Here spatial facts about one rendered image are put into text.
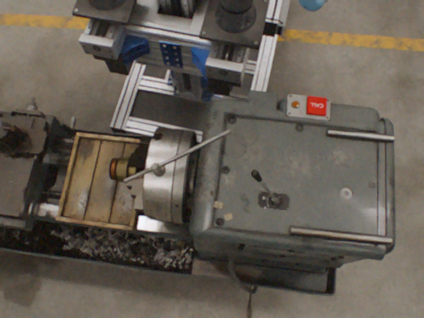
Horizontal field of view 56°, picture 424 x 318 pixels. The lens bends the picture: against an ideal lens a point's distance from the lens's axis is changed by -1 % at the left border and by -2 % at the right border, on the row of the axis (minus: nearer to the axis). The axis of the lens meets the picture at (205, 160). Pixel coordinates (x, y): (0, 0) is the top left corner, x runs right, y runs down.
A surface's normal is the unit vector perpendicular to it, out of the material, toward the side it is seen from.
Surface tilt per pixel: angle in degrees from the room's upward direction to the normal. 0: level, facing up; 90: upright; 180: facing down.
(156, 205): 52
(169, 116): 0
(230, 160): 0
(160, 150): 13
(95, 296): 0
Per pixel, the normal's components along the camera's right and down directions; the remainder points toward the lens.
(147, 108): -0.03, -0.32
